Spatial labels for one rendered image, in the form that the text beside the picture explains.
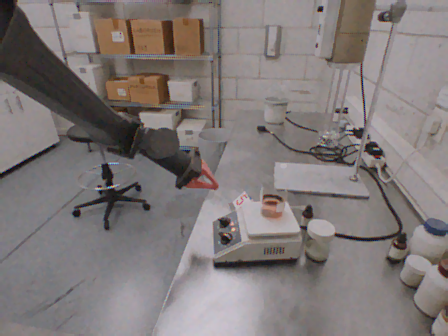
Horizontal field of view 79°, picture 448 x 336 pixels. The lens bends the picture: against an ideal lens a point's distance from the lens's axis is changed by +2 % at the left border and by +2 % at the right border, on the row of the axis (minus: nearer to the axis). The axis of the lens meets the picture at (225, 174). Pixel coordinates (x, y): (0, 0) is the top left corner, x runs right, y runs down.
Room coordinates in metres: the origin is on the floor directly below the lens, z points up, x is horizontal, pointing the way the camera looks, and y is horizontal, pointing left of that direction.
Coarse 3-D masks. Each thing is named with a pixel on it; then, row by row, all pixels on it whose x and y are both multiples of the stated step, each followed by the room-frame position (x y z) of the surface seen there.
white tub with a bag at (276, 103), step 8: (272, 88) 1.47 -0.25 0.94; (280, 88) 1.46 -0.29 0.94; (288, 88) 1.49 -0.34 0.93; (272, 96) 1.45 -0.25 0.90; (280, 96) 1.45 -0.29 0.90; (272, 104) 1.44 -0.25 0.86; (280, 104) 1.43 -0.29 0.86; (272, 112) 1.44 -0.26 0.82; (280, 112) 1.44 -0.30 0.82; (272, 120) 1.45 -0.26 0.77; (280, 120) 1.45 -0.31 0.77
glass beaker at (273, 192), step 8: (264, 184) 0.54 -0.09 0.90; (272, 184) 0.55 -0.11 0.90; (280, 184) 0.54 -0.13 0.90; (264, 192) 0.50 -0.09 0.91; (272, 192) 0.49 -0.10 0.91; (280, 192) 0.49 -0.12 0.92; (264, 200) 0.50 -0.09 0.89; (272, 200) 0.49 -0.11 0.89; (280, 200) 0.49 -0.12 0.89; (264, 208) 0.50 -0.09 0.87; (272, 208) 0.49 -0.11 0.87; (280, 208) 0.49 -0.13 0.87; (264, 216) 0.50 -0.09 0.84; (272, 216) 0.49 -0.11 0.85; (280, 216) 0.50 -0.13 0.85
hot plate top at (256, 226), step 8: (248, 208) 0.54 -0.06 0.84; (256, 208) 0.54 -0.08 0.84; (288, 208) 0.54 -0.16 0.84; (248, 216) 0.51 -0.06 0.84; (256, 216) 0.51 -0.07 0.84; (288, 216) 0.51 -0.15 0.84; (248, 224) 0.48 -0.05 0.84; (256, 224) 0.48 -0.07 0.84; (264, 224) 0.48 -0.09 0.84; (272, 224) 0.48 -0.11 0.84; (280, 224) 0.48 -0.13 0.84; (288, 224) 0.48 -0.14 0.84; (296, 224) 0.48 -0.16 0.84; (248, 232) 0.45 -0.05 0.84; (256, 232) 0.45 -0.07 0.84; (264, 232) 0.45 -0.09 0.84; (272, 232) 0.45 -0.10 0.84; (280, 232) 0.45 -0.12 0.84; (288, 232) 0.45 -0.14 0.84; (296, 232) 0.45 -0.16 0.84
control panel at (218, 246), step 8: (224, 216) 0.56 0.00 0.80; (232, 216) 0.54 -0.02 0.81; (216, 224) 0.54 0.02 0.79; (216, 232) 0.51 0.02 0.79; (224, 232) 0.50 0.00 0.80; (232, 232) 0.49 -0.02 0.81; (240, 232) 0.47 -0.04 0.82; (216, 240) 0.48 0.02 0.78; (232, 240) 0.46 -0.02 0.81; (240, 240) 0.45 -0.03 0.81; (216, 248) 0.46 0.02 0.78; (224, 248) 0.45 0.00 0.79
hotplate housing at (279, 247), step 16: (240, 208) 0.56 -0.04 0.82; (240, 224) 0.50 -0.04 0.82; (256, 240) 0.45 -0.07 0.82; (272, 240) 0.45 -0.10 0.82; (288, 240) 0.45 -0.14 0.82; (224, 256) 0.44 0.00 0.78; (240, 256) 0.44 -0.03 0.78; (256, 256) 0.44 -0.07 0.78; (272, 256) 0.44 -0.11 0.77; (288, 256) 0.45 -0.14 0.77
